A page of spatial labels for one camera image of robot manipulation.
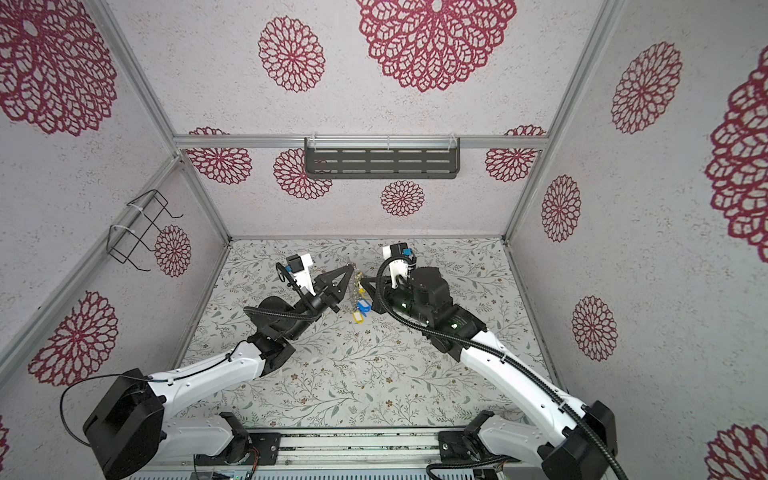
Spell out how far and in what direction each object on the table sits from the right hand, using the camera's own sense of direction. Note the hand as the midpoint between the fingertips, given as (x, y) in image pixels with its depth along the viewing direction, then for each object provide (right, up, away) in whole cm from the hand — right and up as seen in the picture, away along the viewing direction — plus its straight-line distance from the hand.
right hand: (362, 277), depth 67 cm
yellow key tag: (-2, -11, +10) cm, 15 cm away
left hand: (-2, +2, +2) cm, 3 cm away
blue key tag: (0, -8, +6) cm, 10 cm away
